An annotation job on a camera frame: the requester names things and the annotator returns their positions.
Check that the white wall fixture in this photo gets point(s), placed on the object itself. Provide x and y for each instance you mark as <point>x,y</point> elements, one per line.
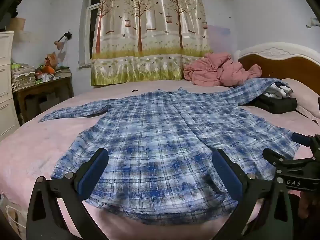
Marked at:
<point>313,22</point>

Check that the white paper bag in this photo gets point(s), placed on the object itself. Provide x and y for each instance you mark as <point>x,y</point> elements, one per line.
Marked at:
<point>12,220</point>

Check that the stack of books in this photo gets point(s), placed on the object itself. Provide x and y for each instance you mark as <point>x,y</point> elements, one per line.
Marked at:
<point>62,73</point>

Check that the pink quilt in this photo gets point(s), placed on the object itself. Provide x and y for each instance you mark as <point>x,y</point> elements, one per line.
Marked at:
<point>215,70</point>

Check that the orange stuffed toy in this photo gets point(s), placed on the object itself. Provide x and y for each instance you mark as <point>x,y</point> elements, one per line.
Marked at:
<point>51,58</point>

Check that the white garment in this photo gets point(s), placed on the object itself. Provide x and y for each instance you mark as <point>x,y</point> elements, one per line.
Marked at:
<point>277,91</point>

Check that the cardboard box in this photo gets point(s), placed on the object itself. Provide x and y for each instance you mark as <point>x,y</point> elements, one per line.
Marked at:
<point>17,24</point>

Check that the blue plaid shirt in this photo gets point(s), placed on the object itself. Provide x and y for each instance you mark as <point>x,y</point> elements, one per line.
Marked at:
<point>160,135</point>

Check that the black folded clothes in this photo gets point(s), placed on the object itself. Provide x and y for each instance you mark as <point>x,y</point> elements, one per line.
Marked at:
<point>277,105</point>

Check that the pink pillow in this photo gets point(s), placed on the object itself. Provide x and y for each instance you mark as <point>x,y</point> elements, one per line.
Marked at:
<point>310,97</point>

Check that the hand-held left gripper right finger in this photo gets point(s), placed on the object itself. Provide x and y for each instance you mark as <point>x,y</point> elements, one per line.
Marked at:
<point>226,175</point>

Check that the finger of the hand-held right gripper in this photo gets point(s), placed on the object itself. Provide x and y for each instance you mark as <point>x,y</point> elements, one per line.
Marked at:
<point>300,138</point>
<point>275,156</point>

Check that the person's right hand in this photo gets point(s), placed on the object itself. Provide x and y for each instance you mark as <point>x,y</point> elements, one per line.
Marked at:
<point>305,205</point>

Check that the stack of newspapers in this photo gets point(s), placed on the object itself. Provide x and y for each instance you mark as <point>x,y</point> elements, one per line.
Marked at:
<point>22,76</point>

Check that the pink bed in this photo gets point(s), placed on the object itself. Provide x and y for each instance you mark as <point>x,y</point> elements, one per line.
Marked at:
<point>37,142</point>

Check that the white framed window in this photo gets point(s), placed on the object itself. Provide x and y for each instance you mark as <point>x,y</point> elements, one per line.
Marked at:
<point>93,17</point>

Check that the dark object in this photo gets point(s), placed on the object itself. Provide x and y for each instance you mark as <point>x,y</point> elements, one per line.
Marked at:
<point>17,5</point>

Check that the white and wooden headboard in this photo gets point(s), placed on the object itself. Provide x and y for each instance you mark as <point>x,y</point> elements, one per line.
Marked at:
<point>287,65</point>

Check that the wooden side table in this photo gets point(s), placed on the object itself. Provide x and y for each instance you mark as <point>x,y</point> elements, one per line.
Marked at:
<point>42,86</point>

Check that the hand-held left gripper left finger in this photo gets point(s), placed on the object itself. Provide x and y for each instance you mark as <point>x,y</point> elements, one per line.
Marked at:
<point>93,172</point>

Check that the white cabinet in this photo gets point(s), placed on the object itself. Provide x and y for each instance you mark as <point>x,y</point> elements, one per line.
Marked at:
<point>6,80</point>

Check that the tree print curtain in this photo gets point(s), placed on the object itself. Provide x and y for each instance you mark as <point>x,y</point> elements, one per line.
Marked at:
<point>150,30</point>

